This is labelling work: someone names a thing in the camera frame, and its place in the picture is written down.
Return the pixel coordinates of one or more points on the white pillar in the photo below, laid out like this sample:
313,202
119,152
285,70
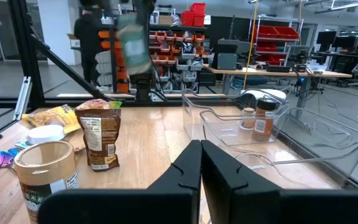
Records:
54,31

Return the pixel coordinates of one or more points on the tan lid seasoning jar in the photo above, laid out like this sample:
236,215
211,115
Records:
42,174

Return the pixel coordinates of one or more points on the white lid seasoning jar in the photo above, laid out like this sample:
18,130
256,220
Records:
45,133

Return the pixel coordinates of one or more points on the brown orange snack pouch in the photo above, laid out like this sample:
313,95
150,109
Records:
99,140

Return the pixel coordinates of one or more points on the person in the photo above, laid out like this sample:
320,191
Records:
87,37

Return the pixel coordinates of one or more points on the small tan lid spice jar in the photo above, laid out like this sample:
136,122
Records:
247,123

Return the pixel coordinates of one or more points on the red storage bin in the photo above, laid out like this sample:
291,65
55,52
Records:
272,59
266,46
186,18
266,32
287,32
199,21
197,8

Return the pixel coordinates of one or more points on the black lid orange spice jar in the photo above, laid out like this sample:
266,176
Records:
263,127

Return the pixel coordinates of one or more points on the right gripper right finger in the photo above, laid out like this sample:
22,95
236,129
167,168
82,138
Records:
259,208

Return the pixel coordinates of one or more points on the yellow ramen pack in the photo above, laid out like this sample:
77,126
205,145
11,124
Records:
54,116

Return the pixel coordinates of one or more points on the white trash bin black rim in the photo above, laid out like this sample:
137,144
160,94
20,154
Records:
269,93

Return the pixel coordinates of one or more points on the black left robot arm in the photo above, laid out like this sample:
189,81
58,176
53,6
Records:
143,85

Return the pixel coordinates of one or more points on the cardboard box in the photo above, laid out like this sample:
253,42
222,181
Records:
75,43

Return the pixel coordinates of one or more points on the silver aluminium extrusion bar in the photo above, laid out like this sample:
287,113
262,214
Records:
23,96

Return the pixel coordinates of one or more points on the black shelf rack orange bins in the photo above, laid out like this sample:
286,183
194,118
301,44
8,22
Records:
179,46

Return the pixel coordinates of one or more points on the black table rig frame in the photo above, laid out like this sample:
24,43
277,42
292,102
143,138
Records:
28,62

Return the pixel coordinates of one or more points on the black monitor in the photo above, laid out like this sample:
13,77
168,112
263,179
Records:
343,42
326,37

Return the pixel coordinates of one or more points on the grey monitor back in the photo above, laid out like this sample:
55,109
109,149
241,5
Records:
225,60

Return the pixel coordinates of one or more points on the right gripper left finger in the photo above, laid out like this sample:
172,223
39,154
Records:
120,208

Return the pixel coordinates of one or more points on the clear plastic bin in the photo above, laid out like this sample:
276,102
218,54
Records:
216,130
322,155

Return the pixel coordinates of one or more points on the black desk device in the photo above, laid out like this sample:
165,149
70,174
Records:
278,69

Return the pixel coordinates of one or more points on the light wooden desk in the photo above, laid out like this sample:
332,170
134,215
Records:
328,74

